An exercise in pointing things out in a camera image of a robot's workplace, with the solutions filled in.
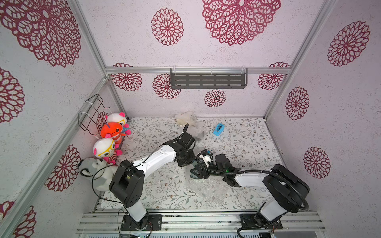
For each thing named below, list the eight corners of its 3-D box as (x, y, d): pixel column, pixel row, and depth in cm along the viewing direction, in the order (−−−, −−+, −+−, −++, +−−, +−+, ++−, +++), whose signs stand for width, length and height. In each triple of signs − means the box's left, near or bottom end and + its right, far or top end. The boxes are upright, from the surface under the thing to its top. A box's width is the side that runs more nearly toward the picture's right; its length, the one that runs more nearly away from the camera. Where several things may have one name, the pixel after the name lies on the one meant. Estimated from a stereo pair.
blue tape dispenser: (212, 133, 113) (213, 129, 110) (217, 126, 118) (218, 122, 115) (219, 137, 111) (220, 133, 108) (225, 129, 116) (226, 125, 113)
